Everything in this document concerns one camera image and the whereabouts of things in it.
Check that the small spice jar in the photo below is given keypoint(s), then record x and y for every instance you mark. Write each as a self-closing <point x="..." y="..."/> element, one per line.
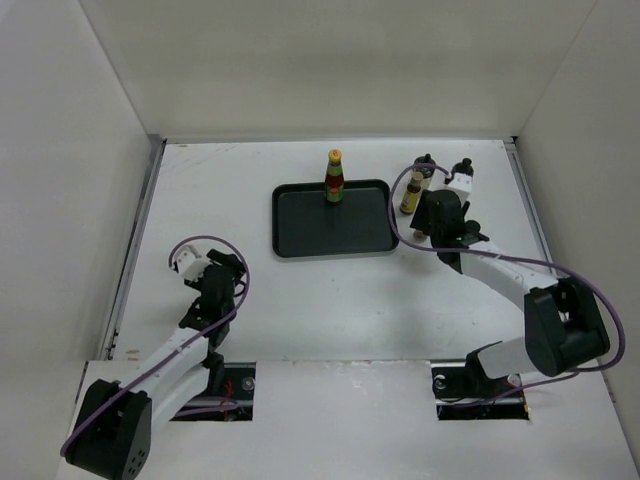
<point x="418" y="234"/>

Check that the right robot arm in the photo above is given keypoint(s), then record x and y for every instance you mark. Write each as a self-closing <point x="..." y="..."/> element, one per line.
<point x="563" y="327"/>

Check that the black plastic tray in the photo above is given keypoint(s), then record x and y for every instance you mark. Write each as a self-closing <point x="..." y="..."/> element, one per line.
<point x="305" y="224"/>

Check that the left yellow-label brown bottle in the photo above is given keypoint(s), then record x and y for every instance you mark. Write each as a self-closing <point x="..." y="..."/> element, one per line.
<point x="412" y="193"/>

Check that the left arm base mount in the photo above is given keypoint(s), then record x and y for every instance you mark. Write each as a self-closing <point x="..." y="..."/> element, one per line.
<point x="229" y="395"/>

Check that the left black-cap grinder bottle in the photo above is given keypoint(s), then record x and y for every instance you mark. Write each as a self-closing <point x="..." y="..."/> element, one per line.
<point x="425" y="166"/>

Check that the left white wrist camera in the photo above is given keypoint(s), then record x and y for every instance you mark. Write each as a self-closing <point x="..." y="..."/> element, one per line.
<point x="188" y="263"/>

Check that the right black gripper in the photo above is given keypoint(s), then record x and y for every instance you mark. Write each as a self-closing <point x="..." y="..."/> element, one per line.
<point x="421" y="218"/>

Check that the black-cap grinder bottle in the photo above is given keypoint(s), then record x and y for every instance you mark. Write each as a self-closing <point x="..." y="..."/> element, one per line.
<point x="425" y="166"/>
<point x="463" y="167"/>

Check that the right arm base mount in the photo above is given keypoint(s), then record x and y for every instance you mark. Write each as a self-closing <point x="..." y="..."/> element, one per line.
<point x="462" y="393"/>

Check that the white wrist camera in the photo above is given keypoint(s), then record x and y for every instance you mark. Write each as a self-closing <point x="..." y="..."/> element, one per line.
<point x="188" y="263"/>
<point x="461" y="184"/>

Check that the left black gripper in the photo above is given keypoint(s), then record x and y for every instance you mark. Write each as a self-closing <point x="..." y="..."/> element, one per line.
<point x="230" y="260"/>

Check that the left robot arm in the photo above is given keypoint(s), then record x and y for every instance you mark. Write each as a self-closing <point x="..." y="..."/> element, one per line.
<point x="117" y="419"/>

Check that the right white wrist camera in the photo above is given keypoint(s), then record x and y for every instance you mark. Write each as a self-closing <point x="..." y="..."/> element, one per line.
<point x="461" y="184"/>

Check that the red sauce bottle yellow cap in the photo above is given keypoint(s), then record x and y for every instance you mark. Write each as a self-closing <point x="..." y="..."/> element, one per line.
<point x="334" y="178"/>

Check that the right black-cap grinder bottle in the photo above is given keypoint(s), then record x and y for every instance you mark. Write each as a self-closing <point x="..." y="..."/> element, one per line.
<point x="463" y="167"/>

